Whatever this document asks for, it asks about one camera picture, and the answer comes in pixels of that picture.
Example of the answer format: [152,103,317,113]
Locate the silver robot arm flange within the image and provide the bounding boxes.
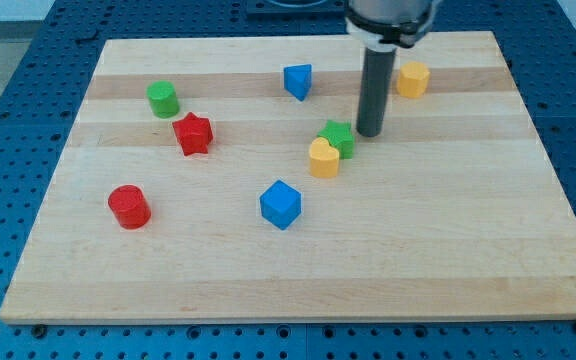
[344,0,441,53]

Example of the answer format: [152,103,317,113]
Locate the blue cube block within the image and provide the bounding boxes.
[259,180,302,230]

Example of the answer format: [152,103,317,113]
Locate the yellow heart block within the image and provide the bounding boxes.
[309,137,340,178]

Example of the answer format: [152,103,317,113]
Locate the green star block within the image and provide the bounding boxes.
[317,120,355,160]

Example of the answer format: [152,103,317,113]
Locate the red cylinder block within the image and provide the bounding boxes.
[107,184,152,230]

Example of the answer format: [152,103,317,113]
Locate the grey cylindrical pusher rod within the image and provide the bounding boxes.
[356,48,396,137]

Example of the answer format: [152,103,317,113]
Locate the wooden board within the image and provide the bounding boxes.
[0,31,576,324]

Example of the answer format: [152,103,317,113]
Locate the blue triangle block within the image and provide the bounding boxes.
[283,64,312,101]

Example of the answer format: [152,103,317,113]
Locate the yellow hexagon block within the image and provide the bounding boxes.
[396,62,430,99]

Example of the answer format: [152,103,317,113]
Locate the red star block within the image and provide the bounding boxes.
[171,112,213,156]

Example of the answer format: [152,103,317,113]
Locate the green cylinder block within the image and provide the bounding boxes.
[146,81,180,119]

